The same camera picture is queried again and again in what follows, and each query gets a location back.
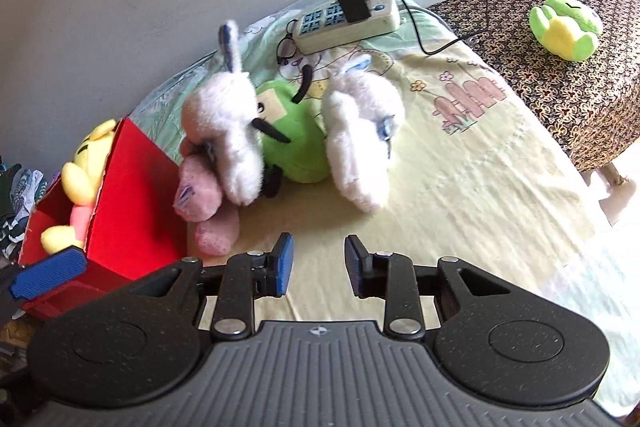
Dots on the white power strip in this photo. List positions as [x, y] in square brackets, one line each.
[380, 19]

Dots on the red cardboard box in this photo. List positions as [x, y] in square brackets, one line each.
[135, 207]

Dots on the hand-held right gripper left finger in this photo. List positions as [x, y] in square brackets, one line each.
[286, 264]

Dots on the pink bear plush toy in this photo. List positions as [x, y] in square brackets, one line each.
[200, 197]

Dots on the green frog plush toy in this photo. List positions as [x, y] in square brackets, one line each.
[565, 32]

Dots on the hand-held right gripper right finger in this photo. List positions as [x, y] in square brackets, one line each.
[352, 267]

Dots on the brown patterned cloth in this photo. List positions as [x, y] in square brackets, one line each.
[550, 97]

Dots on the yellow tiger plush toy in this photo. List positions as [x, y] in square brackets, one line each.
[82, 184]

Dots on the white patterned cloth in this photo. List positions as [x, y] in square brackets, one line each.
[30, 192]

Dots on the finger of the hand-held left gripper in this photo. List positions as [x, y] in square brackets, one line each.
[50, 271]

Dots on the dark green striped garment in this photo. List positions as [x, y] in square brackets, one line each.
[7, 202]

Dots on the black eyeglasses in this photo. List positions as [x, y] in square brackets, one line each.
[286, 52]

